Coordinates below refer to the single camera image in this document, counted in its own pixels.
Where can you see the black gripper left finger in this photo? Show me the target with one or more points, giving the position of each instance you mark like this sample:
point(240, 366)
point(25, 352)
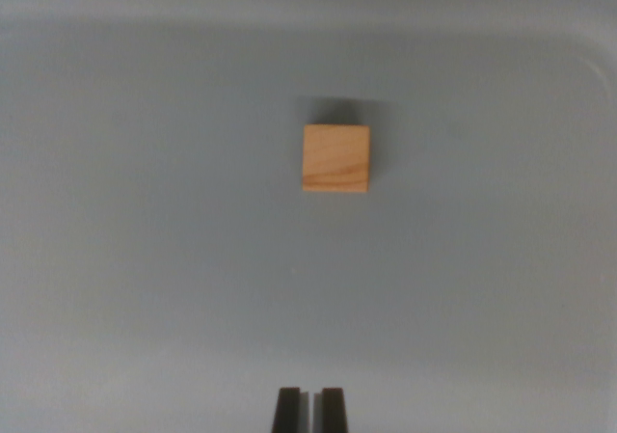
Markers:
point(288, 411)

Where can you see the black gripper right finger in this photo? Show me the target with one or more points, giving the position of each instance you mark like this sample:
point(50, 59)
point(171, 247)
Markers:
point(333, 411)

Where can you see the wooden cube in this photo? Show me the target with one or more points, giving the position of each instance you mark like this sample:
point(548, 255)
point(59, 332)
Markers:
point(336, 158)

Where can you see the grey plastic tray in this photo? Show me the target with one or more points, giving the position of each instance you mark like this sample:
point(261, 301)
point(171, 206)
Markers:
point(144, 211)

